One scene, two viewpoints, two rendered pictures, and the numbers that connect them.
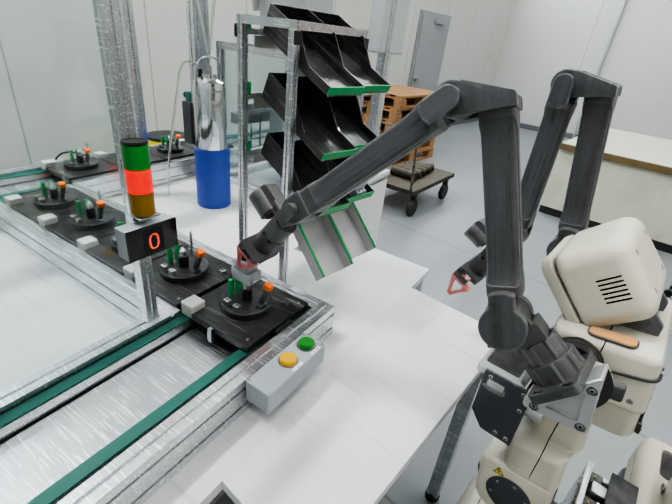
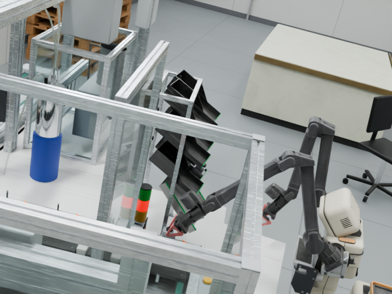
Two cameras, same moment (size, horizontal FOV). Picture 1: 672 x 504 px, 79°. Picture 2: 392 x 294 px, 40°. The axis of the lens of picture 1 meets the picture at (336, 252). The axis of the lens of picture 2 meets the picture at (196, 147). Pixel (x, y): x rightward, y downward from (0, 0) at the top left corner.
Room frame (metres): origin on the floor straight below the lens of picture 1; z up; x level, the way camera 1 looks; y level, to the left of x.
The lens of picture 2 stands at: (-0.91, 1.15, 2.48)
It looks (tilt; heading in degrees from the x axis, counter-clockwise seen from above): 25 degrees down; 332
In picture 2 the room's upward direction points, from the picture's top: 13 degrees clockwise
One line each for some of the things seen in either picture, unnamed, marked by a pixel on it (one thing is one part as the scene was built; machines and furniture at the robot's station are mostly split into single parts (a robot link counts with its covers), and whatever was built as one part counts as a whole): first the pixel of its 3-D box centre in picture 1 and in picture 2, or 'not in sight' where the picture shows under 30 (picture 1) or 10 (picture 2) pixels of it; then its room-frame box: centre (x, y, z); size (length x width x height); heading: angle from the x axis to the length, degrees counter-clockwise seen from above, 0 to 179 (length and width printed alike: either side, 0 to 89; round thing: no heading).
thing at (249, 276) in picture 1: (243, 265); (166, 234); (0.89, 0.23, 1.09); 0.08 x 0.04 x 0.07; 60
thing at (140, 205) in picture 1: (141, 202); (140, 213); (0.78, 0.42, 1.29); 0.05 x 0.05 x 0.05
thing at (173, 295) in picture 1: (183, 258); not in sight; (1.02, 0.45, 1.01); 0.24 x 0.24 x 0.13; 60
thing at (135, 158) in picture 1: (135, 155); (144, 192); (0.78, 0.42, 1.39); 0.05 x 0.05 x 0.05
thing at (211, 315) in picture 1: (246, 307); not in sight; (0.89, 0.22, 0.96); 0.24 x 0.24 x 0.02; 60
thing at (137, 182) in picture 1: (139, 179); (142, 203); (0.78, 0.42, 1.34); 0.05 x 0.05 x 0.05
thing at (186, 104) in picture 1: (191, 117); (2, 99); (2.14, 0.83, 1.18); 0.07 x 0.07 x 0.26; 60
